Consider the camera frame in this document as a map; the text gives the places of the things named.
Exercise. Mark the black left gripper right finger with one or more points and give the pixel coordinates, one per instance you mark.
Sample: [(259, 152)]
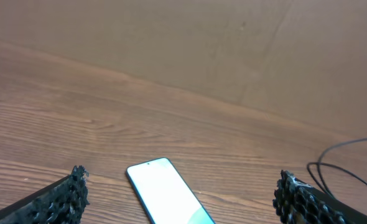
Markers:
[(298, 202)]

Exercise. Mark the blue smartphone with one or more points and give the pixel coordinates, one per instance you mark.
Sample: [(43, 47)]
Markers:
[(164, 195)]

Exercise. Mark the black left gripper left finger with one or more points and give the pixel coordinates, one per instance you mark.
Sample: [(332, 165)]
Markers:
[(63, 201)]

